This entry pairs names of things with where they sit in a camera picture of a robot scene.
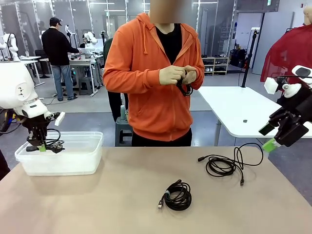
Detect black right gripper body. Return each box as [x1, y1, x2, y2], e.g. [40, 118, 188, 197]
[280, 84, 312, 124]

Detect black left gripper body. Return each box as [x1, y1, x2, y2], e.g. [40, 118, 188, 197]
[23, 114, 49, 135]

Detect black power cable with plug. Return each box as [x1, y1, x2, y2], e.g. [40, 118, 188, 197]
[25, 128, 66, 154]

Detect thin black cable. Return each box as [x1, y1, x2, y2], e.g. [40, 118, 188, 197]
[197, 142, 264, 187]

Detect black braided USB cable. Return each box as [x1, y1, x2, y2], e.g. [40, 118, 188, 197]
[157, 179, 193, 212]

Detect person's left forearm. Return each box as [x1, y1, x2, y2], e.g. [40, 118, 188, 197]
[192, 65, 205, 91]

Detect person's right forearm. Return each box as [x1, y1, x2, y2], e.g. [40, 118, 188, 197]
[103, 65, 162, 95]

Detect person's left hand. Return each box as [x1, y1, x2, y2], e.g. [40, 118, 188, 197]
[181, 65, 197, 85]

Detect person's right hand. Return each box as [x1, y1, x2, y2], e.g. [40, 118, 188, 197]
[159, 65, 186, 86]

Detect black tyre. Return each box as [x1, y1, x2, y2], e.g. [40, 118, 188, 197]
[0, 109, 13, 134]

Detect clear plastic storage container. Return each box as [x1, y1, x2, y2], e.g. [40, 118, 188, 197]
[14, 131, 104, 176]

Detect white desk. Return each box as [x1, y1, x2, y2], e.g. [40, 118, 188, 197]
[196, 86, 312, 159]

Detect red salon cape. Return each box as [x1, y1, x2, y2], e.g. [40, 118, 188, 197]
[260, 24, 312, 98]

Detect grey step stool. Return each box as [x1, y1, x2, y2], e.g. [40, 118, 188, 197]
[78, 77, 95, 96]
[115, 117, 134, 147]

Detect black office chair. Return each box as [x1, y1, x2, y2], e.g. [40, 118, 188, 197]
[35, 49, 52, 79]

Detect white background table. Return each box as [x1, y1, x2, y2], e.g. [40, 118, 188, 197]
[0, 56, 46, 86]

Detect black tripod stand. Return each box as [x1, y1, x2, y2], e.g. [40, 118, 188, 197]
[240, 28, 260, 88]

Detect black bags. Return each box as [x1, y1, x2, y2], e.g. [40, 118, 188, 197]
[230, 48, 250, 68]

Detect grey workshop desk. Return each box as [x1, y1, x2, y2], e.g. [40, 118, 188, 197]
[39, 55, 106, 97]

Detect man in black cap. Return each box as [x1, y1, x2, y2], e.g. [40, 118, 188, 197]
[41, 17, 80, 102]

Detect person in dark jacket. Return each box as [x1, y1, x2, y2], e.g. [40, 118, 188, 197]
[103, 38, 129, 123]

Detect wooden shoe rack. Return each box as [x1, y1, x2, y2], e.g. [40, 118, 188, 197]
[201, 56, 230, 76]

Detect beige mannequin head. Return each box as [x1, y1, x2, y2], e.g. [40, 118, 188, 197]
[303, 6, 312, 26]

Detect person in orange hoodie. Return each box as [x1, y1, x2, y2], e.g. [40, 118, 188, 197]
[103, 0, 205, 147]

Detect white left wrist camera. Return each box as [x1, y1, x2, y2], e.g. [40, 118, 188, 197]
[43, 111, 66, 126]

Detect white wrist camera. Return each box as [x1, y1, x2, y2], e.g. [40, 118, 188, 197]
[264, 77, 303, 98]
[43, 111, 66, 126]

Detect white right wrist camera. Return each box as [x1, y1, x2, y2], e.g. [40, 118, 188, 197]
[264, 77, 303, 98]

